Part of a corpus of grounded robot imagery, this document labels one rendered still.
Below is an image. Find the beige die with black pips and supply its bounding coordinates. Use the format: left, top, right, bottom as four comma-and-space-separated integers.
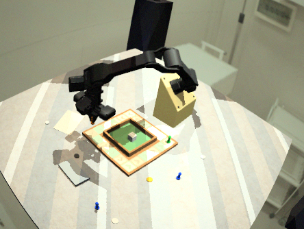
128, 132, 137, 142

